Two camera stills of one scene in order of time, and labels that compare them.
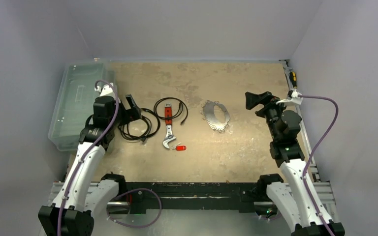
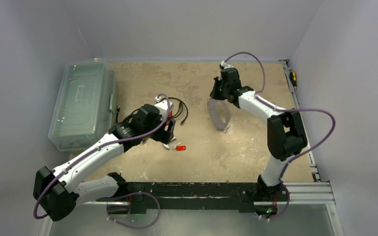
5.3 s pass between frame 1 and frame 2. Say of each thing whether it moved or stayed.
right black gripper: moved
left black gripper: moved
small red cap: stayed
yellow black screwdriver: stayed
